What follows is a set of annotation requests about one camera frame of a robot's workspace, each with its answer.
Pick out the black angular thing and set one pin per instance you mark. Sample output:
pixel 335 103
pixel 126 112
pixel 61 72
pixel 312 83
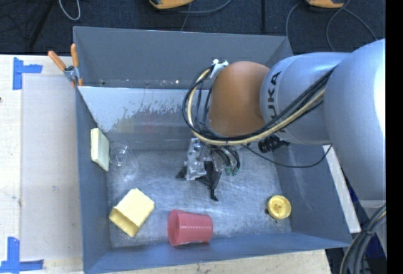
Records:
pixel 212 183

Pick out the red plastic cup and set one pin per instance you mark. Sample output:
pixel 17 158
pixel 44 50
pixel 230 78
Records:
pixel 189 228

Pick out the clear glass cup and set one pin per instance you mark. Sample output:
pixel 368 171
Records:
pixel 123 159

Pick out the yellow square cup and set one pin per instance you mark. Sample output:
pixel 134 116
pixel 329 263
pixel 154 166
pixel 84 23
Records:
pixel 133 211

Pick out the yellow round toy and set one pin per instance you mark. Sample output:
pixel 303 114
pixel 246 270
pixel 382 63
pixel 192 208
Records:
pixel 279 207

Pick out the pale yellow sponge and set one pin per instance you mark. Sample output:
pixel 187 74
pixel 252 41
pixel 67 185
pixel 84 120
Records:
pixel 100 150

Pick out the grey metal bin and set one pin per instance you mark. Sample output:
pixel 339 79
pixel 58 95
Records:
pixel 176 55

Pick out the pale wood flat board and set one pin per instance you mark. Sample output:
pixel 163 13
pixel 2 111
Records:
pixel 50 165

